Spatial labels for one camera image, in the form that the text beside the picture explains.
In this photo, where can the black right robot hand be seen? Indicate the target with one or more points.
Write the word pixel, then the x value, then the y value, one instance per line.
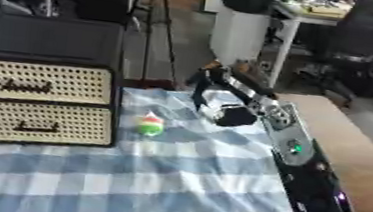
pixel 236 114

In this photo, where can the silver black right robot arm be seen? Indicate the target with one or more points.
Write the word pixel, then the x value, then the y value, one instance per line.
pixel 311 179

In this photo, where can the white cylindrical bin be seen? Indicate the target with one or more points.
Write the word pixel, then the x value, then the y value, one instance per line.
pixel 239 37

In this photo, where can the green red white toy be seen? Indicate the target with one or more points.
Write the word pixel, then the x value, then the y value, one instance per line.
pixel 151 124

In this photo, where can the white desk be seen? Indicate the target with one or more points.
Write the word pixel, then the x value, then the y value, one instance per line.
pixel 299 20

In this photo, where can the black tripod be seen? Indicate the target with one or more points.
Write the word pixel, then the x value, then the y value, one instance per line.
pixel 158 24

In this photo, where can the black office chair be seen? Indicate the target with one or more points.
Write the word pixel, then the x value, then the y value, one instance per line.
pixel 364 47

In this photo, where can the black cabinet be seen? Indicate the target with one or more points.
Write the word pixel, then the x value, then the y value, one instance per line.
pixel 44 45

